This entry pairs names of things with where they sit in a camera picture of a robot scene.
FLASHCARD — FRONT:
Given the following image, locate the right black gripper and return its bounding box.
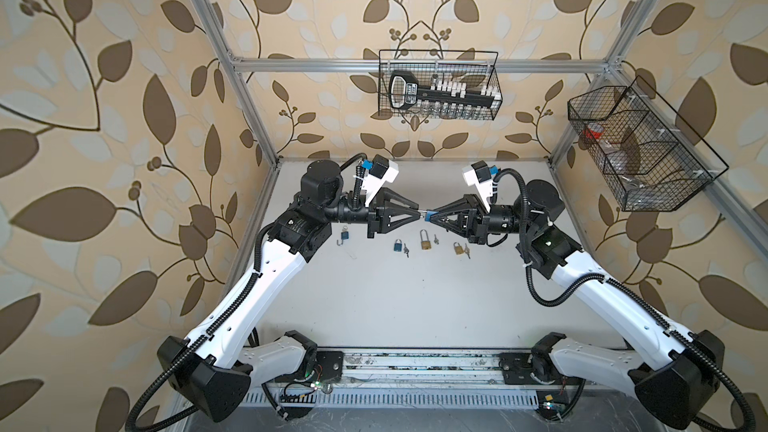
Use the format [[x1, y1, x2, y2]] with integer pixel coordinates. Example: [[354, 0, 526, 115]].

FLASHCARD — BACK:
[[430, 196, 535, 248]]

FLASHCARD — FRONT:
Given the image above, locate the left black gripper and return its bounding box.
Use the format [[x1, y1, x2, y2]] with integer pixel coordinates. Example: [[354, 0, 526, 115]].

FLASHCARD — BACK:
[[317, 186, 418, 240]]

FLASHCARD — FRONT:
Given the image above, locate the large brass padlock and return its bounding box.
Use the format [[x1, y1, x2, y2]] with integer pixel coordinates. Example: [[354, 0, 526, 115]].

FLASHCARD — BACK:
[[419, 229, 432, 250]]

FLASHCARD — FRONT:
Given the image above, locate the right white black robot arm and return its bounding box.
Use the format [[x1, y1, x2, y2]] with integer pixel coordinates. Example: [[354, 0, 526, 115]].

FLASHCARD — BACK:
[[427, 162, 757, 431]]

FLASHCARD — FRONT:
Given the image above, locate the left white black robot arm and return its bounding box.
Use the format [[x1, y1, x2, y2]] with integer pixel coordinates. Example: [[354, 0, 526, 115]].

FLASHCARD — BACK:
[[125, 153, 420, 431]]

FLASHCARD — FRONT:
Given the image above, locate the black socket tool set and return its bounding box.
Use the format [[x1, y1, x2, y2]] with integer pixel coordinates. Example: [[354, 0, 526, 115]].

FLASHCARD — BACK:
[[384, 70, 503, 111]]

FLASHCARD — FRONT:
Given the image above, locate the red item in basket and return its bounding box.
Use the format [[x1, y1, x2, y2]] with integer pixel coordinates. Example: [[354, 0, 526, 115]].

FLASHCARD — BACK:
[[583, 122, 604, 144]]

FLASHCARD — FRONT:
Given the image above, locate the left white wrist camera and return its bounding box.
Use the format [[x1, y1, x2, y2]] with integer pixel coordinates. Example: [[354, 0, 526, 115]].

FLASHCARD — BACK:
[[361, 155, 399, 207]]

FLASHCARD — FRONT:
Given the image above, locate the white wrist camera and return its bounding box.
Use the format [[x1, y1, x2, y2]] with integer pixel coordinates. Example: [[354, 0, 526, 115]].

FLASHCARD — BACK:
[[361, 155, 399, 207], [462, 161, 498, 212]]

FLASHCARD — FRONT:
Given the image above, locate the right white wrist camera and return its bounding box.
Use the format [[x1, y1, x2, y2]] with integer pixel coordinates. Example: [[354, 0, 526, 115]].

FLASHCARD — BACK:
[[462, 161, 498, 212]]

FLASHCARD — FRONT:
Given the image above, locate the back black wire basket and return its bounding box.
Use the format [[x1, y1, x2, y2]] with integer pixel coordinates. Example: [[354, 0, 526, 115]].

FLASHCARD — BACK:
[[377, 48, 503, 121]]

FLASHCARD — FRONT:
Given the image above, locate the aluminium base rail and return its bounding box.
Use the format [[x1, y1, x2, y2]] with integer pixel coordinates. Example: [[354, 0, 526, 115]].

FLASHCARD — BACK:
[[239, 346, 661, 412]]

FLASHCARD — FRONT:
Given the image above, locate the side black wire basket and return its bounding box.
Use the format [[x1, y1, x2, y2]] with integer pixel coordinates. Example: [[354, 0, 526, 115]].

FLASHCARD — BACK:
[[567, 76, 729, 212]]

